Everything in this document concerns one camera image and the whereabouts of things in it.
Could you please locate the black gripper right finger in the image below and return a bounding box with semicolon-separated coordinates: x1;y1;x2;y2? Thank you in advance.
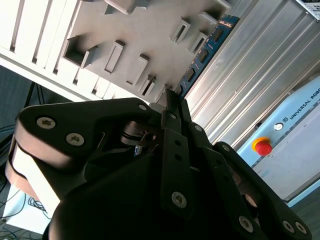
178;98;314;240

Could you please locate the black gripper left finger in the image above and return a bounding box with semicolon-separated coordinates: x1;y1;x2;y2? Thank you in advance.
4;86;196;221

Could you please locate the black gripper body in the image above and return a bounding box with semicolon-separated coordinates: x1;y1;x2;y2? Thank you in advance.
42;119;242;240

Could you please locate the blue RAM stick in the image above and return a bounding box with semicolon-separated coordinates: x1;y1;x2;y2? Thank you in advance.
174;14;241;100

